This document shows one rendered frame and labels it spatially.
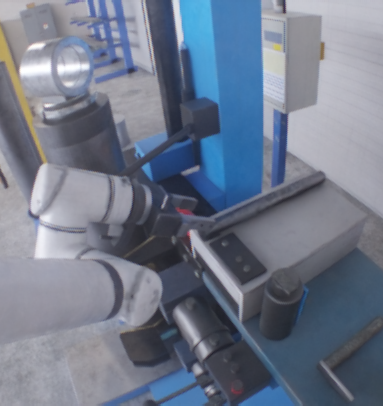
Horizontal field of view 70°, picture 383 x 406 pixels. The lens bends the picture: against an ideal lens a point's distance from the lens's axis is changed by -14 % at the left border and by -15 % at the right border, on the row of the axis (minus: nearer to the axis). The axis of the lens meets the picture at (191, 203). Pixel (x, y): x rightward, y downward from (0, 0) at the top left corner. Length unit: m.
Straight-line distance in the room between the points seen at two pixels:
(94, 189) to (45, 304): 0.25
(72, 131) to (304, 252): 0.60
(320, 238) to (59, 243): 0.56
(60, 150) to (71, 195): 0.30
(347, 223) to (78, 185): 0.62
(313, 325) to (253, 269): 0.21
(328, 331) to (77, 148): 0.73
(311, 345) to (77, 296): 0.54
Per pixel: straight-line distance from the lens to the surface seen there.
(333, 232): 0.78
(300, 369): 0.72
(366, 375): 0.75
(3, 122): 2.12
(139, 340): 1.36
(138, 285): 0.42
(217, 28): 0.83
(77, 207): 0.51
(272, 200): 0.78
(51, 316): 0.32
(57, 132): 0.76
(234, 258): 0.68
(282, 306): 0.59
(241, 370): 0.75
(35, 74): 0.77
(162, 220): 0.55
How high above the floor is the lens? 1.73
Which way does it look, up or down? 40 degrees down
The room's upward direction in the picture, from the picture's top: 8 degrees counter-clockwise
